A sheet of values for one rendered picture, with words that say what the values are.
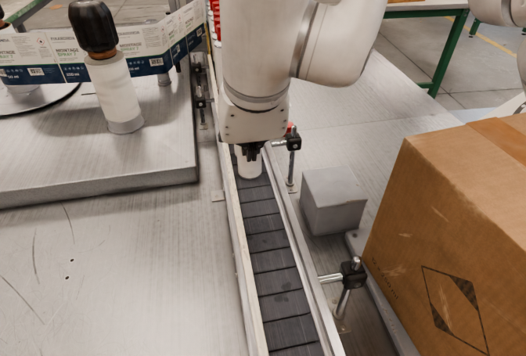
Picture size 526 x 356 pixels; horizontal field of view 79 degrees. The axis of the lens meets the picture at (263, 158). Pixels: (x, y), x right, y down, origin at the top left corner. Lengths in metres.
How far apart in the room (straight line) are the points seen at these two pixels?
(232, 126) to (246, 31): 0.17
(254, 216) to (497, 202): 0.39
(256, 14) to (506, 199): 0.30
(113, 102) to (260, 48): 0.56
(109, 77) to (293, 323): 0.62
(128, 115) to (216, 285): 0.47
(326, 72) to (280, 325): 0.35
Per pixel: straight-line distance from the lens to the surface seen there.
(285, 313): 0.52
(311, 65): 0.32
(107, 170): 0.78
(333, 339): 0.43
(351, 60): 0.32
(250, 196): 0.65
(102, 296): 0.65
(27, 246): 0.78
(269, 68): 0.34
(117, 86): 0.82
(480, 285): 0.42
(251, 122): 0.44
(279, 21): 0.31
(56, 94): 1.12
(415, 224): 0.46
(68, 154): 0.87
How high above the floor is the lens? 1.36
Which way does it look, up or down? 41 degrees down
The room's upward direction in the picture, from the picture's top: straight up
